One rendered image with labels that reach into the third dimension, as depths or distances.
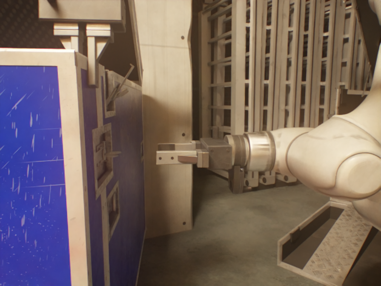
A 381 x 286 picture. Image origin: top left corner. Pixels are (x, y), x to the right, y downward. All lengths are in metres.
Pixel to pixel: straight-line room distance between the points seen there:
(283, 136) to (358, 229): 1.51
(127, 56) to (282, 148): 1.05
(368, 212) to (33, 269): 0.86
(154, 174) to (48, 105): 1.48
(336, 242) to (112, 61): 1.57
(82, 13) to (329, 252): 1.68
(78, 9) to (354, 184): 0.50
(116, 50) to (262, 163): 1.03
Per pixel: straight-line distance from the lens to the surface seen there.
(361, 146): 0.50
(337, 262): 1.84
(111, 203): 0.81
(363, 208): 1.04
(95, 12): 0.55
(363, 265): 1.93
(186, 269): 1.71
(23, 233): 0.54
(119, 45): 1.48
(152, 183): 1.93
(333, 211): 2.42
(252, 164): 0.64
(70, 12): 0.56
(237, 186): 0.66
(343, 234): 2.05
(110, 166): 0.71
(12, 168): 0.52
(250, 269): 1.74
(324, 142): 0.53
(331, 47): 3.50
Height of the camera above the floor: 0.89
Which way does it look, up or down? 8 degrees down
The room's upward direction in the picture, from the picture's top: straight up
